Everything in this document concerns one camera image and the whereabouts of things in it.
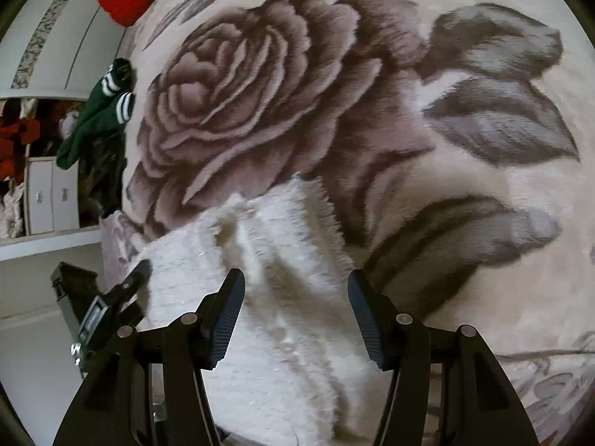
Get white fuzzy knit jacket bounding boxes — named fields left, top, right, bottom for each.
left=140, top=177, right=373, bottom=445

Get red hanging clothes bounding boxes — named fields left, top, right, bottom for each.
left=0, top=99, right=40, bottom=185

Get white drawer unit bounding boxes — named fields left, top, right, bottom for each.
left=24, top=157, right=81, bottom=236

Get black garment on bed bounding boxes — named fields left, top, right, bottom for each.
left=78, top=128, right=127, bottom=227

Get green striped-cuff garment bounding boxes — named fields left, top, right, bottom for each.
left=57, top=58, right=136, bottom=170

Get floral pink bed blanket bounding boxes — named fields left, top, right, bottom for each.
left=109, top=0, right=594, bottom=445

